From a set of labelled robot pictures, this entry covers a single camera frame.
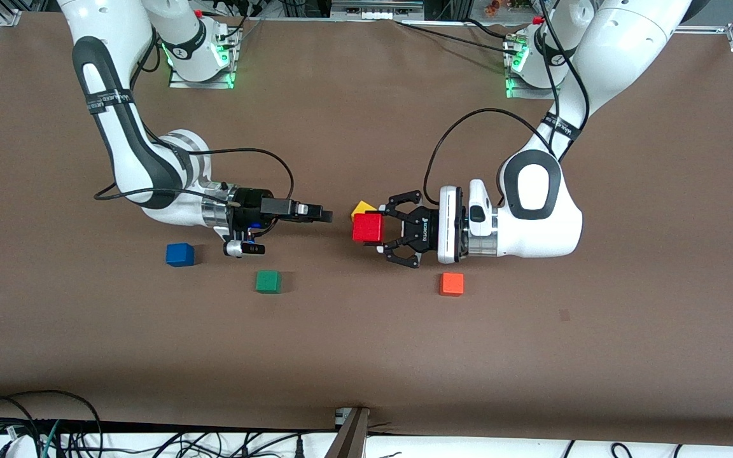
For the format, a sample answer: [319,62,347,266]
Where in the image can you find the small colourful toy figures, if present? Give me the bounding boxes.
[484,0,534,15]

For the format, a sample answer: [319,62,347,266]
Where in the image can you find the blue cube block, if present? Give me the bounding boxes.
[165,242,195,268]

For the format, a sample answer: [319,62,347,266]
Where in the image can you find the red cube block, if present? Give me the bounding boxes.
[352,212,385,246]

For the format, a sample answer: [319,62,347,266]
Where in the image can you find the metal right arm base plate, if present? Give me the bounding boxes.
[168,62,238,90]

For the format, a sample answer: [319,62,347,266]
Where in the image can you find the teal cable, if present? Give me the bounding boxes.
[38,420,62,458]

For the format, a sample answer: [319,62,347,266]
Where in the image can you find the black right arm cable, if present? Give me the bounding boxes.
[93,148,296,204]

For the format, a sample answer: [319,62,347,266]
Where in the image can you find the silver box with ports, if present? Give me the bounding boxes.
[332,0,425,22]

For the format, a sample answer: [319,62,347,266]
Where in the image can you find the green cube block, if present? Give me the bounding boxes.
[255,270,282,295]

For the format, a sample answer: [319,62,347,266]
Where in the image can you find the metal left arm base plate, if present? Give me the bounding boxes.
[505,70,563,101]

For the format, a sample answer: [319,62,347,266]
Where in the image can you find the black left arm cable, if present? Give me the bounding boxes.
[426,0,592,191]

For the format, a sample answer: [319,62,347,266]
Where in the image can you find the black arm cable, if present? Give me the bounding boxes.
[426,0,592,191]
[93,148,296,204]

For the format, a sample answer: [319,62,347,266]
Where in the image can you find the brown table cover sheet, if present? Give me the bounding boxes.
[0,11,733,446]

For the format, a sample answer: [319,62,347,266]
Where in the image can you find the black looping floor cable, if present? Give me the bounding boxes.
[0,389,106,458]

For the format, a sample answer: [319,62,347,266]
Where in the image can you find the brown metal post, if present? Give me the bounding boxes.
[325,408,371,458]

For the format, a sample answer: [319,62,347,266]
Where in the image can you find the thin black base cable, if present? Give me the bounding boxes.
[462,17,515,41]
[204,0,263,46]
[394,20,520,55]

